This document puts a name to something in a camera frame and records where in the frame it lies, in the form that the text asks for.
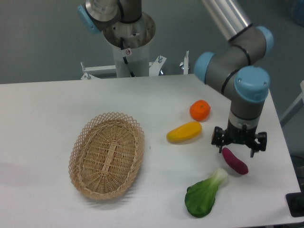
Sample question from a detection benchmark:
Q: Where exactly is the orange tangerine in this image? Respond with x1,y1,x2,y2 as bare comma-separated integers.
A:
190,100,211,122

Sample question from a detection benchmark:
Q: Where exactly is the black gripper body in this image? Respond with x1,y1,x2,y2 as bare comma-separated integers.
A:
224,121,257,145

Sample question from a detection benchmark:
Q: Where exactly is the white metal mounting frame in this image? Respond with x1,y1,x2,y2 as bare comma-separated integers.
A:
80,50,190,80

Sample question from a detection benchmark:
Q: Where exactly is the woven wicker basket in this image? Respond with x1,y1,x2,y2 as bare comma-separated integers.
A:
68,112,144,200

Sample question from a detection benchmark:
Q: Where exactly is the purple sweet potato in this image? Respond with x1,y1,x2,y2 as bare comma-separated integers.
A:
221,148,249,175

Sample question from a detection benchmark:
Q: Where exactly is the yellow mango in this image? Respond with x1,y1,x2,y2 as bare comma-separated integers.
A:
166,121,202,143

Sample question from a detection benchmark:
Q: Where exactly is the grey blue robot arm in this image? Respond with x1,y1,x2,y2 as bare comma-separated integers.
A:
77,0,274,154

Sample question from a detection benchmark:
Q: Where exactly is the white frame at right edge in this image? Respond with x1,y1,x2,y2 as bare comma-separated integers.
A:
279,80,304,127

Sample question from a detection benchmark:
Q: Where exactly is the black device at table edge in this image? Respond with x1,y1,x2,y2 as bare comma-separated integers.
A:
285,192,304,218

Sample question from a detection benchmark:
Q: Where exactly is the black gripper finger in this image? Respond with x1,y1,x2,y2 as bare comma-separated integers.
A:
211,126,229,153
248,132,267,158

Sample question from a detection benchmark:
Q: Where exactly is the black cable on pedestal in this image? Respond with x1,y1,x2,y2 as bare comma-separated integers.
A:
119,37,135,78

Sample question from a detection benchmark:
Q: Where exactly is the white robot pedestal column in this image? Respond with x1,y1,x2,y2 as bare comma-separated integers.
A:
112,44,149,78

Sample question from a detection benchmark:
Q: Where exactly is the green bok choy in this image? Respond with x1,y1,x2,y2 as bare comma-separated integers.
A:
184,168,228,218

